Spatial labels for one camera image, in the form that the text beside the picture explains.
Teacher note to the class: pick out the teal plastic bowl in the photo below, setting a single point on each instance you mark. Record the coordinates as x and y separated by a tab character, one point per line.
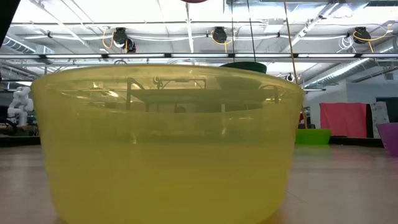
244	67

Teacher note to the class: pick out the yellow plastic bowl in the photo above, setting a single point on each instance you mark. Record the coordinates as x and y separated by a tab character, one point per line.
168	174

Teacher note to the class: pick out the green plastic bowl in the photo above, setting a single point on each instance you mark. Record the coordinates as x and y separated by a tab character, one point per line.
312	137

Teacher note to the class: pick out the purple plastic bowl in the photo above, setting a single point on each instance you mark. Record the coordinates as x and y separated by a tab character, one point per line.
390	138

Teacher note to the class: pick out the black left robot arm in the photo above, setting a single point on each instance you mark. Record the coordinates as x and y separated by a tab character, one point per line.
5	15

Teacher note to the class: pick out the wooden shelf with black legs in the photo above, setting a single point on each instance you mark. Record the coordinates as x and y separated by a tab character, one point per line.
202	96

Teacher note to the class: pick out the long ceiling light strip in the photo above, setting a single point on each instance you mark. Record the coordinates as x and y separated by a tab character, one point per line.
77	55

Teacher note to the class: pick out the reddish fabric screen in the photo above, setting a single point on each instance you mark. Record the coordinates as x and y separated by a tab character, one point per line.
343	119

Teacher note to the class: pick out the white humanoid robot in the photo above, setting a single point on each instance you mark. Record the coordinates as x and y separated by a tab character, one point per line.
20	105

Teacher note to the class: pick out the white patterned panel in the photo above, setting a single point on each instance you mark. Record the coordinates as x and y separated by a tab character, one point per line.
379	115

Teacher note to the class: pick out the small black ceiling camera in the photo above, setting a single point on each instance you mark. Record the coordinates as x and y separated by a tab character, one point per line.
290	77

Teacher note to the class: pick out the silver ventilation duct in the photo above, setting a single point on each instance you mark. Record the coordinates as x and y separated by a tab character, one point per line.
357	67
34	47

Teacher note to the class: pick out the black metal table frame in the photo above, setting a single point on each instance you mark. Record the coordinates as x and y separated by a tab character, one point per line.
18	141

